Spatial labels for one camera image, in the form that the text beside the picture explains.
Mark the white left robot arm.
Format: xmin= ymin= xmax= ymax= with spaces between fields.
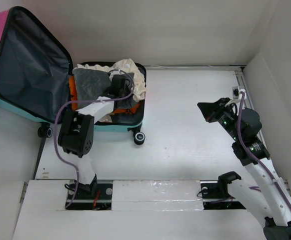
xmin=53 ymin=71 xmax=135 ymax=200

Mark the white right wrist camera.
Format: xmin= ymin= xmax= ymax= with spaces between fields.
xmin=232 ymin=86 xmax=246 ymax=100

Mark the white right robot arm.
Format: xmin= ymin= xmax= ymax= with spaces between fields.
xmin=197 ymin=97 xmax=291 ymax=240

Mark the grey quilted cream-frilled blanket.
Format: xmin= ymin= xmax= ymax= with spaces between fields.
xmin=72 ymin=58 xmax=146 ymax=103

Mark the clear packet with cream disc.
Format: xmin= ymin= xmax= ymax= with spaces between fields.
xmin=98 ymin=114 xmax=115 ymax=123

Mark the orange black patterned towel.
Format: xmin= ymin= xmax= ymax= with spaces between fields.
xmin=68 ymin=76 xmax=142 ymax=115

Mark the pink teal kids suitcase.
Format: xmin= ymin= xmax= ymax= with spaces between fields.
xmin=0 ymin=6 xmax=145 ymax=138

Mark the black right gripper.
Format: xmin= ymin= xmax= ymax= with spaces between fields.
xmin=196 ymin=97 xmax=242 ymax=142

